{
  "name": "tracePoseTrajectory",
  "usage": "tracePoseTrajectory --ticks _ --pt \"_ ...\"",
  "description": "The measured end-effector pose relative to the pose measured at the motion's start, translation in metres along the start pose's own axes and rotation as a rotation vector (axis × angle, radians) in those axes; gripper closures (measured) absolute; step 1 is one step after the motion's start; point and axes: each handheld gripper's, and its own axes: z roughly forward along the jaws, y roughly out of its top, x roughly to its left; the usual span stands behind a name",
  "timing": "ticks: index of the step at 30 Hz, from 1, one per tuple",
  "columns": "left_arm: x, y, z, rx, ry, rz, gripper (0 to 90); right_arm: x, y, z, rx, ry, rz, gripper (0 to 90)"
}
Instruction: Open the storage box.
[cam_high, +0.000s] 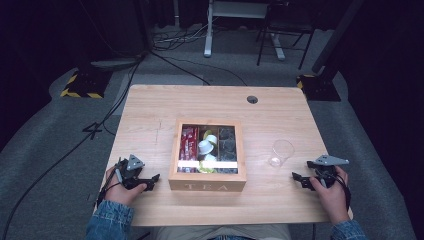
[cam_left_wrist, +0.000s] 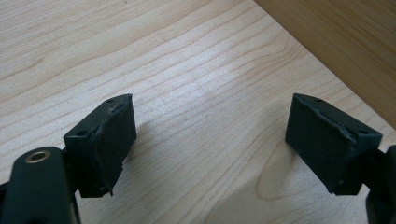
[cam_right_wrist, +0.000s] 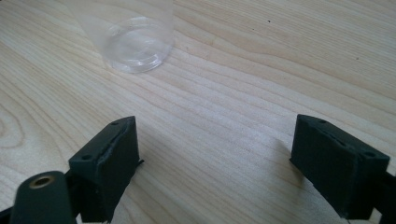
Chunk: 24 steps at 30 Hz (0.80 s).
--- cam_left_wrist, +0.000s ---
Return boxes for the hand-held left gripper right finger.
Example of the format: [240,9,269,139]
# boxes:
[285,92,384,196]

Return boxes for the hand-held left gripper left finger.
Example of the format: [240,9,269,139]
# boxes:
[63,92,138,199]

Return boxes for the wooden tea box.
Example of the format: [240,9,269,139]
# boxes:
[253,0,396,130]

